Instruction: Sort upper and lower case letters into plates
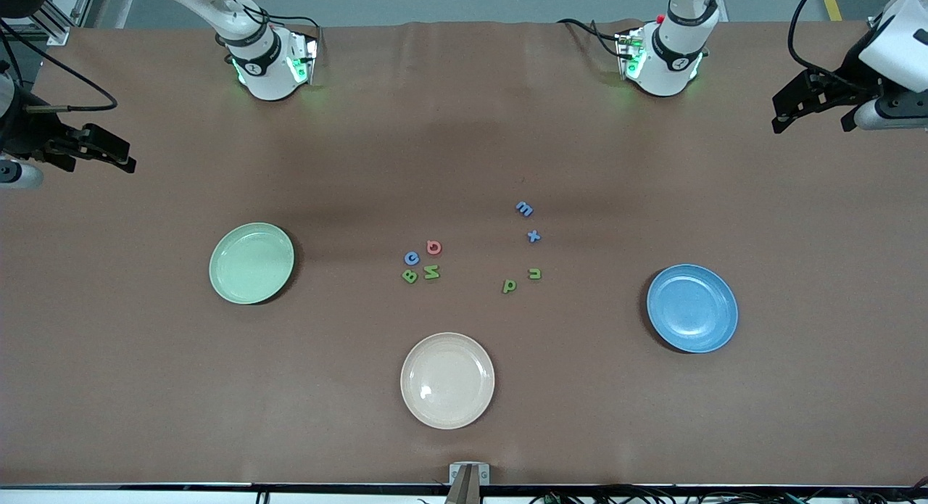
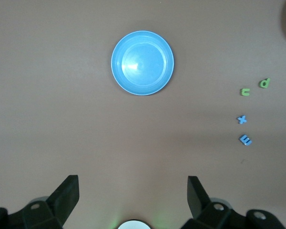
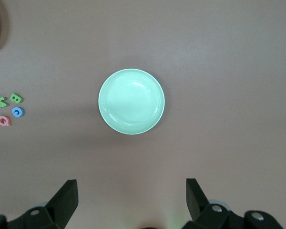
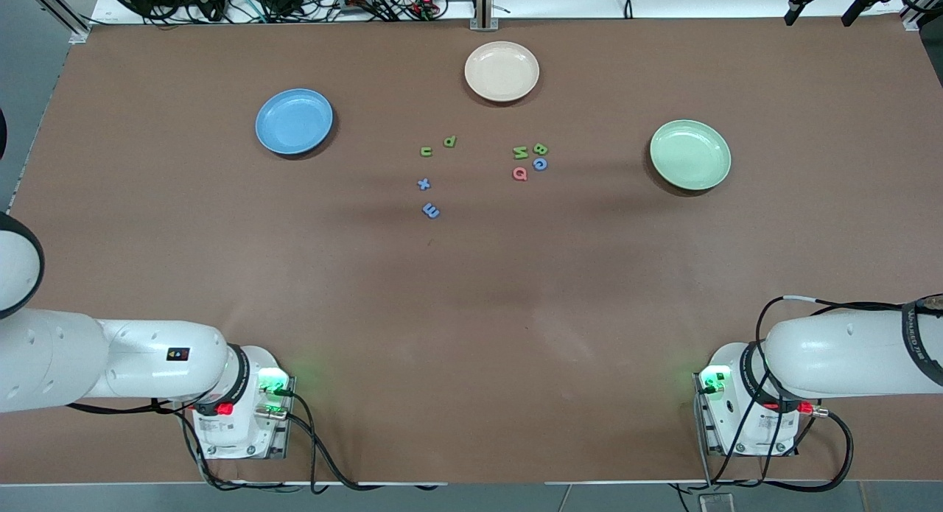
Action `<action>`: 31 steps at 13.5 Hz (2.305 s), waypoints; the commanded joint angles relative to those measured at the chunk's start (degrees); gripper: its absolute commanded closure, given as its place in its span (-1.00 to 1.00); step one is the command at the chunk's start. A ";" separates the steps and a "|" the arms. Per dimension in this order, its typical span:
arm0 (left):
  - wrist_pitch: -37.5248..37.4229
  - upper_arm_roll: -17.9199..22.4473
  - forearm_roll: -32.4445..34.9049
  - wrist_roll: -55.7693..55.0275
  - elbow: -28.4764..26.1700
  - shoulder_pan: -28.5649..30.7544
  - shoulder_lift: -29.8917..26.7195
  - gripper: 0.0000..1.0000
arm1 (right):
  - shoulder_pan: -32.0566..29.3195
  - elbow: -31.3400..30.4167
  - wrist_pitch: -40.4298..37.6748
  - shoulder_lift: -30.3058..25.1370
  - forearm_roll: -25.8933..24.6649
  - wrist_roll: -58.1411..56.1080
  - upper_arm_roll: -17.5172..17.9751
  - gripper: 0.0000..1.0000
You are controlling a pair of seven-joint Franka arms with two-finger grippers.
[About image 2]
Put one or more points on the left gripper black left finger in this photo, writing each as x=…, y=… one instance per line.
x=62, y=198

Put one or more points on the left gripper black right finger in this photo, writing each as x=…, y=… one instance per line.
x=200, y=202

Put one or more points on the blue letter m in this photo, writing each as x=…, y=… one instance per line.
x=242, y=138

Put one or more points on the blue letter x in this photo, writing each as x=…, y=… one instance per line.
x=242, y=119

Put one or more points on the green lowercase letter n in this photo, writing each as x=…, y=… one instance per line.
x=241, y=92

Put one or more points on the green letter d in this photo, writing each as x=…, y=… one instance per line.
x=268, y=82

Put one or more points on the blue plate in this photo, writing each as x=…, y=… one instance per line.
x=143, y=64

